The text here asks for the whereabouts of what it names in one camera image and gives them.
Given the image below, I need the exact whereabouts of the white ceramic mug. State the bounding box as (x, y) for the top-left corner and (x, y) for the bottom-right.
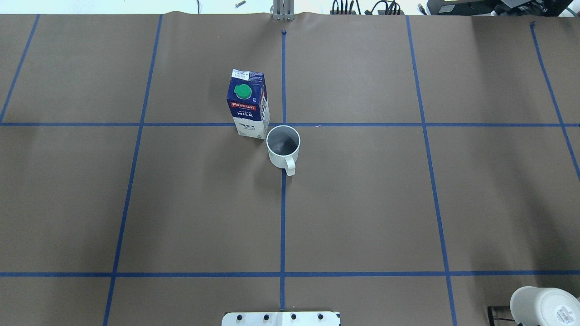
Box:
(266, 125), (301, 176)

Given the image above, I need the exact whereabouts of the blue white milk carton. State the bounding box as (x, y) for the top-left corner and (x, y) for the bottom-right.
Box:
(226, 69), (270, 139)

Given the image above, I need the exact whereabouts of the white upturned cup on rack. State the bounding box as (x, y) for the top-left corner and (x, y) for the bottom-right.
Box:
(509, 286), (580, 326)

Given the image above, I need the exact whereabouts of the brown paper table cover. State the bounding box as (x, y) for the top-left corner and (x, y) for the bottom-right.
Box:
(0, 13), (580, 326)

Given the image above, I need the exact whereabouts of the white metal base plate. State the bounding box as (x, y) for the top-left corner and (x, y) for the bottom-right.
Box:
(221, 311), (341, 326)

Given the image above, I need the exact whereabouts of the black wire cup rack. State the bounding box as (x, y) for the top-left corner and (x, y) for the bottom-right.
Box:
(487, 306), (518, 326)

